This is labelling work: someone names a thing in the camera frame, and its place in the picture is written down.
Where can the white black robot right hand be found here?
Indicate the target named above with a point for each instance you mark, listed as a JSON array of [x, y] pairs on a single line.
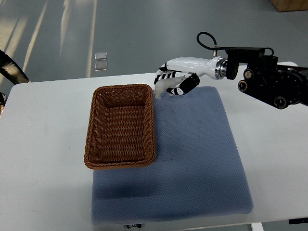
[[193, 69]]

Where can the white bear figurine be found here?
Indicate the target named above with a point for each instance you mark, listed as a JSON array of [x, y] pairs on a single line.
[[163, 84]]

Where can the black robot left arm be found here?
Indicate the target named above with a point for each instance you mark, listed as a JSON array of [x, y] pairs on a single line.
[[11, 70]]

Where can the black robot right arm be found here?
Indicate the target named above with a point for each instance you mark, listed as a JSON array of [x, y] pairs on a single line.
[[264, 79]]

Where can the brown wicker basket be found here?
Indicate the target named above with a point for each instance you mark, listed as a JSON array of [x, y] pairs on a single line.
[[121, 130]]

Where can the wooden box corner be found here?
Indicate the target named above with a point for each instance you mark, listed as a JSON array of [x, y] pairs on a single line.
[[290, 5]]

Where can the blue padded mat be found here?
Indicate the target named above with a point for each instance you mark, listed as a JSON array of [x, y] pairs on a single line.
[[197, 171]]

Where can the lower floor socket plate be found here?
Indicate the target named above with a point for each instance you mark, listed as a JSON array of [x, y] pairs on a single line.
[[101, 66]]

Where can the floor socket plate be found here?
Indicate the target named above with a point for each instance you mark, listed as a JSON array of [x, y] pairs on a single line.
[[101, 66], [101, 55]]

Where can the upper floor socket plate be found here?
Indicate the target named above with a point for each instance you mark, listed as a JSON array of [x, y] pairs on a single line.
[[101, 55]]

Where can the black table control panel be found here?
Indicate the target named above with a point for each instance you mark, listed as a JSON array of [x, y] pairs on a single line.
[[298, 221]]

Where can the black label tag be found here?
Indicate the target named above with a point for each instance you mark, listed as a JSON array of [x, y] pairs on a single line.
[[139, 226]]

